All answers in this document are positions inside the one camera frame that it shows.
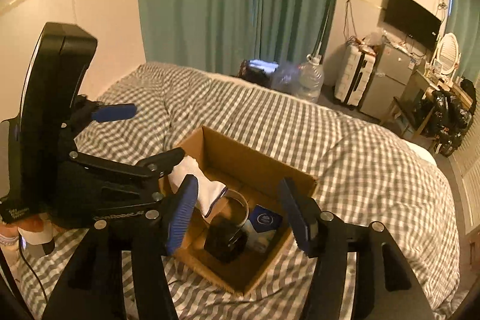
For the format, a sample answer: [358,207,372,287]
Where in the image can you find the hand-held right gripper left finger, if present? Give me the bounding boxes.
[41,174,199,320]

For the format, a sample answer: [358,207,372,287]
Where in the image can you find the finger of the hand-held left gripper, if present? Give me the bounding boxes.
[77,95,138,129]
[69,148,187,181]

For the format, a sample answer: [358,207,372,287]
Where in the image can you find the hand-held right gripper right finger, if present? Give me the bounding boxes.
[277,177,447,320]

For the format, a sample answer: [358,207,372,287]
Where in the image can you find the white cloth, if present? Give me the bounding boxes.
[167,155,229,219]

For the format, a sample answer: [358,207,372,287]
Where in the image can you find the cardboard box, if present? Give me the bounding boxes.
[159,125,319,296]

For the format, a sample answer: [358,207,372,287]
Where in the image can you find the person's left hand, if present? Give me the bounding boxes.
[0,213,51,244]

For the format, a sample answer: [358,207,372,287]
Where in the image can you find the blue and white carton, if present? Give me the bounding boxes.
[244,205,284,252]

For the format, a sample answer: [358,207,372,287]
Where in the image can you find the glass jar with black lid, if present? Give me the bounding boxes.
[202,189,250,262]

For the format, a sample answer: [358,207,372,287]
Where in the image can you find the grey checked blanket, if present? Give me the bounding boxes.
[15,61,460,320]

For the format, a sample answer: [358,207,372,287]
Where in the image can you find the dark bag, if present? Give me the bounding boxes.
[238,58,280,88]

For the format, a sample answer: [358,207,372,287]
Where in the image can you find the large clear water bottle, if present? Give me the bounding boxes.
[298,54,325,103]

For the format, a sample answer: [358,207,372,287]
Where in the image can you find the clear plastic bag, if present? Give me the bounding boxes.
[270,61,304,96]

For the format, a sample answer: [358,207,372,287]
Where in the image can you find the white suitcase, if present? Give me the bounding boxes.
[334,42,377,107]

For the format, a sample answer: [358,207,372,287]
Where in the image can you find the wooden chair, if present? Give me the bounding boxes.
[382,73,430,141]

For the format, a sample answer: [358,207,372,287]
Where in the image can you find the silver mini fridge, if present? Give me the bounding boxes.
[360,43,421,120]

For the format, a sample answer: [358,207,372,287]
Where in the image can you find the black bags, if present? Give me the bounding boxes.
[429,78,478,157]

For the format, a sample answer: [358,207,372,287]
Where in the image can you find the wooden desk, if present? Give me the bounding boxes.
[397,70,474,141]

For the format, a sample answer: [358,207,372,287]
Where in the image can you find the white oval mirror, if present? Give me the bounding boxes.
[429,32,461,78]

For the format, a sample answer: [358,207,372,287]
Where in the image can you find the black cable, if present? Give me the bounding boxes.
[17,247,49,306]

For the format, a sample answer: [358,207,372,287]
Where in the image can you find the black wall television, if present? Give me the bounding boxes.
[383,0,442,51]

